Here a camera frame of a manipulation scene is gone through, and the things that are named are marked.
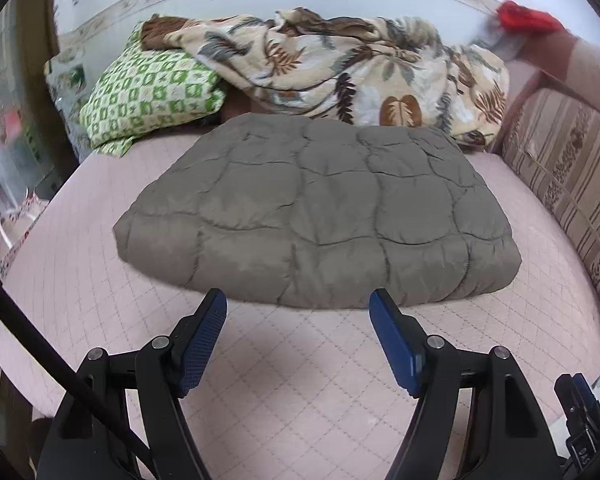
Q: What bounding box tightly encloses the floral gift bag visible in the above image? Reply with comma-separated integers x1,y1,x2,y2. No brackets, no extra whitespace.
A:
0,192,50,280

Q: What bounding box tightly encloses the striped floral headboard cushion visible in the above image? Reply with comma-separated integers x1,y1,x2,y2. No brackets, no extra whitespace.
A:
488,61,600,300

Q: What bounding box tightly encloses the black cable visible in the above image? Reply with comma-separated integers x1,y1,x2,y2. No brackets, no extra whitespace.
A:
0,259,157,470

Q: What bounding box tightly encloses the grey cloth under red item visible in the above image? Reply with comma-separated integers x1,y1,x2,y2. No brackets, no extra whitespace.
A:
469,15,529,62

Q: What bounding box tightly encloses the green white checkered pillow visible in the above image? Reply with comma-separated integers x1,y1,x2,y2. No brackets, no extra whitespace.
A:
80,24,225,157

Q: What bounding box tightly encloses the red cloth item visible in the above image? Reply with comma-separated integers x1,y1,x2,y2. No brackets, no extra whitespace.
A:
496,0,565,34

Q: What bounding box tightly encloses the grey quilted hooded jacket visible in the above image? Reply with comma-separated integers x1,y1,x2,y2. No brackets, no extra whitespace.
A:
114,114,521,309

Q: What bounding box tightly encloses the glass patterned door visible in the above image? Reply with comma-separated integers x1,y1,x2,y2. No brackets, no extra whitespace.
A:
0,4,61,214

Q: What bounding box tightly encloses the beige leaf print blanket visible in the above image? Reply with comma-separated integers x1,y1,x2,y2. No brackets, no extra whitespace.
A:
140,8,509,150

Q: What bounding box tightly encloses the floral fabric by window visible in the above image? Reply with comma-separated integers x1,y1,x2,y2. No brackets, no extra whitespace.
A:
43,47,93,162

